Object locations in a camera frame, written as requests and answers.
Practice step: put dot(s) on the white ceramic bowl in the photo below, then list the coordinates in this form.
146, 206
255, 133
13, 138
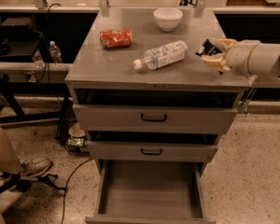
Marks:
167, 18

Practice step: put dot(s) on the grey metal drawer cabinet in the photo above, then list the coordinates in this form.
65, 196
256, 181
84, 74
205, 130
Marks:
99, 68

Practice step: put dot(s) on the dark blue rxbar wrapper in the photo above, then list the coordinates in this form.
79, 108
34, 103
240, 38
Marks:
208, 49

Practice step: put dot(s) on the top grey drawer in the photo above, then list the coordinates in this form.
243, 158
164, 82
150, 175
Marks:
156, 111

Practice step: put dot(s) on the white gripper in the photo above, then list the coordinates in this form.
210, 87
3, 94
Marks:
238, 58

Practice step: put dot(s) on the black drawer handle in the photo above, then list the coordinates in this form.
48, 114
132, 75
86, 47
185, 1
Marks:
151, 152
161, 118

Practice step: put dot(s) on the black equipment on shelf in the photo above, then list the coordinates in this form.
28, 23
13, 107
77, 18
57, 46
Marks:
19, 29

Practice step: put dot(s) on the green snack bag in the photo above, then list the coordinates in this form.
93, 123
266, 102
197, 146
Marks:
76, 144

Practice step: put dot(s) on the black middle drawer handle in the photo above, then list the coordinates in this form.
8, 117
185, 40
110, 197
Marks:
151, 152

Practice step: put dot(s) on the black tripod stand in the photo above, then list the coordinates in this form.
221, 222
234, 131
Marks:
15, 179

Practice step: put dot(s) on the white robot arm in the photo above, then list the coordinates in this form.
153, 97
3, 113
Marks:
264, 61

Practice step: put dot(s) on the orange soda can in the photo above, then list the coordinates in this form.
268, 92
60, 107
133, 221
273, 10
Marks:
116, 38

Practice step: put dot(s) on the person's tan trouser leg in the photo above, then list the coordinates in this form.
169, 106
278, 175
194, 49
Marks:
9, 161

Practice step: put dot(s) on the clear plastic water bottle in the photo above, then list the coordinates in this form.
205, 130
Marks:
157, 58

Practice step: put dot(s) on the grey sneaker shoe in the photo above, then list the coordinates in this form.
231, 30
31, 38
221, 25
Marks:
35, 168

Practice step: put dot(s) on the small upright water bottle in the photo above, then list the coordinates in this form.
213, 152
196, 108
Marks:
55, 52

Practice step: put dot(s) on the black top drawer handle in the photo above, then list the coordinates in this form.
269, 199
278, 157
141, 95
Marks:
161, 118

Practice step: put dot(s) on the bottom grey open drawer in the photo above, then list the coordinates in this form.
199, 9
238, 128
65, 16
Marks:
149, 192

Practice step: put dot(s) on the middle grey drawer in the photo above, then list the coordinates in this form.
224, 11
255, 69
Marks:
152, 146

